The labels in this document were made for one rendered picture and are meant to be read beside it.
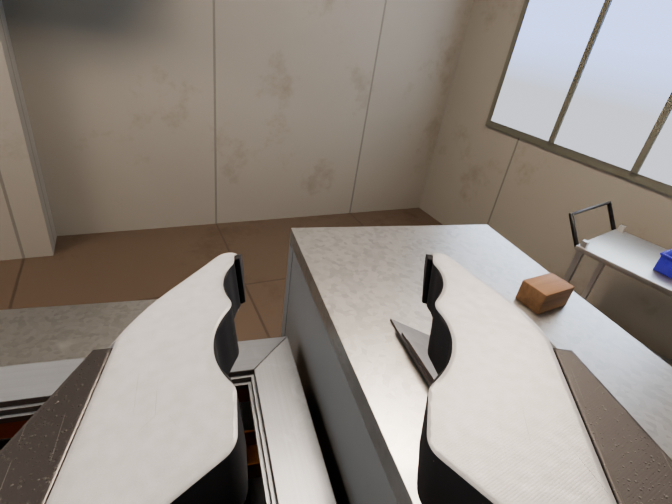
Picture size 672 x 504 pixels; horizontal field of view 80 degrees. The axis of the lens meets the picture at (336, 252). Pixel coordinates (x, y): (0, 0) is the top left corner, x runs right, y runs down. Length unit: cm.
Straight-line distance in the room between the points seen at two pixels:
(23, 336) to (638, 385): 131
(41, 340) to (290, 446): 70
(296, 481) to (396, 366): 25
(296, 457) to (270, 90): 264
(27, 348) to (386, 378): 87
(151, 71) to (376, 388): 258
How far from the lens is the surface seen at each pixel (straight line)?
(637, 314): 298
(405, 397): 65
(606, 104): 299
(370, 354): 69
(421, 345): 70
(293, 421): 83
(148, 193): 316
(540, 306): 93
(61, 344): 120
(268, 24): 305
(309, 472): 78
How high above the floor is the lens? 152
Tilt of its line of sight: 30 degrees down
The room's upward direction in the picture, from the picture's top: 9 degrees clockwise
